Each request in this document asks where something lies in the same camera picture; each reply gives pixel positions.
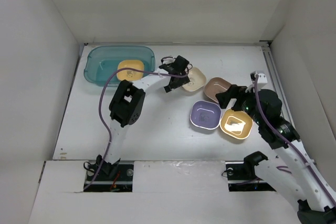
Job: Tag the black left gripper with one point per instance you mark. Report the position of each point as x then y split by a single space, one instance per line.
182 81

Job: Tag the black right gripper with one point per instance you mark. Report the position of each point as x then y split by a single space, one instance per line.
234 92

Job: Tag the brown panda plate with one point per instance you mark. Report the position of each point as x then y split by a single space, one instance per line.
215 86

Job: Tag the cream panda plate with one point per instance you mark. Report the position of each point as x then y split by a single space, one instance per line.
197 80

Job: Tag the large purple panda plate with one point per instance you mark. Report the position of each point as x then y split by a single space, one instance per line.
205 115

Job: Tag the orange panda plate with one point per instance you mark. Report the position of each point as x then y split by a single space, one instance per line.
134 71

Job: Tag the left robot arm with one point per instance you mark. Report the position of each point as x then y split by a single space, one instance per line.
127 103

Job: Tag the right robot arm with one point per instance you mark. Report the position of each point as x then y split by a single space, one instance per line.
303 187

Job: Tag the teal plastic bin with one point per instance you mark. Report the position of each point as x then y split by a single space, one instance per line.
103 61

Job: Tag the yellow plate near right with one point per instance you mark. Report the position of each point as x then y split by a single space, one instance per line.
236 124

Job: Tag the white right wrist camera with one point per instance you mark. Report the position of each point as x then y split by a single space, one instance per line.
259 79

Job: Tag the aluminium frame rail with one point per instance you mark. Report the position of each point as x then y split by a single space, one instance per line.
274 76

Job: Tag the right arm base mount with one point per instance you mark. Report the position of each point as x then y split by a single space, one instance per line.
239 181

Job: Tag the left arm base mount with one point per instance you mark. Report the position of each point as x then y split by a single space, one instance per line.
117 178

